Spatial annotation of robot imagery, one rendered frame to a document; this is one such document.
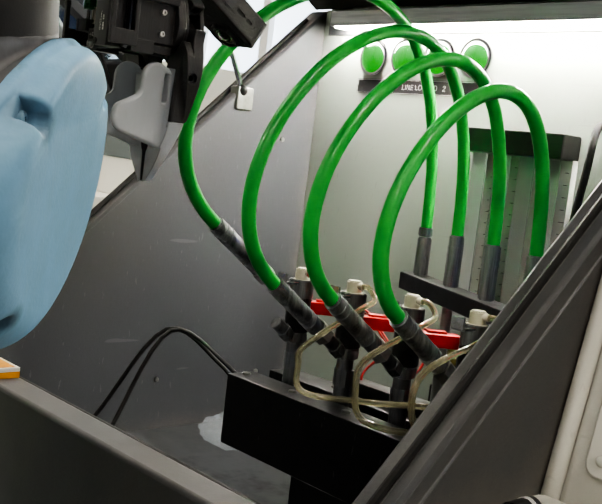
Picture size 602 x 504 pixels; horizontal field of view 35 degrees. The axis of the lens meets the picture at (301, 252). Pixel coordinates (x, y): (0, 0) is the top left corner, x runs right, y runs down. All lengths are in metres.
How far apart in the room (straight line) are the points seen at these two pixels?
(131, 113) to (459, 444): 0.35
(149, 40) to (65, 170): 0.39
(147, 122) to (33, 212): 0.43
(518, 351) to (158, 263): 0.67
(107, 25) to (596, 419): 0.49
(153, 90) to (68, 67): 0.42
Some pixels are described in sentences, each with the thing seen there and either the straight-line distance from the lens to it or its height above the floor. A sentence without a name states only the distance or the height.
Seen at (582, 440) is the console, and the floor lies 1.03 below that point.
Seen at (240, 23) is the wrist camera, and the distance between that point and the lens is 0.81.
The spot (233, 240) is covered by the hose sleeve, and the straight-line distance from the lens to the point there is 0.98.
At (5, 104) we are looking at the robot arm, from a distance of 0.32.
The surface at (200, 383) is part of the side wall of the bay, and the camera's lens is 1.41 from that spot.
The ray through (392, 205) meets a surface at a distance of 0.79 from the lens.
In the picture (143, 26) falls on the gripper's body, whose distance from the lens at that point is 0.74.
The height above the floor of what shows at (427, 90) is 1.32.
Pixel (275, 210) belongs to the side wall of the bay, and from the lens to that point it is 1.44.
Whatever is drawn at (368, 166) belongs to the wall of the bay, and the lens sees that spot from 1.39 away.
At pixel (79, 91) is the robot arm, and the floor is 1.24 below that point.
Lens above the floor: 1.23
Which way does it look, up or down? 6 degrees down
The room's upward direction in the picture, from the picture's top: 7 degrees clockwise
